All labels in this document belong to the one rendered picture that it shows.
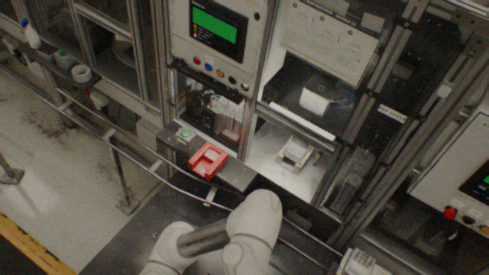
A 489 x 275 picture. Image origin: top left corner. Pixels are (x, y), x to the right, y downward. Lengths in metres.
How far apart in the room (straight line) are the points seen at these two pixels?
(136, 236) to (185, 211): 0.26
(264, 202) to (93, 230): 1.77
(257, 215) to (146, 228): 0.92
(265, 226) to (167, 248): 0.59
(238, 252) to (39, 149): 2.39
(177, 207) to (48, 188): 1.26
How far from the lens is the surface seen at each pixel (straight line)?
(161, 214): 2.07
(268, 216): 1.24
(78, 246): 2.83
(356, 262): 1.83
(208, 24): 1.48
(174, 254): 1.68
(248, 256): 1.16
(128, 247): 2.02
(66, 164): 3.17
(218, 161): 1.88
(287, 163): 1.99
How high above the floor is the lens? 2.52
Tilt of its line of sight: 52 degrees down
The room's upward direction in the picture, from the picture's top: 10 degrees clockwise
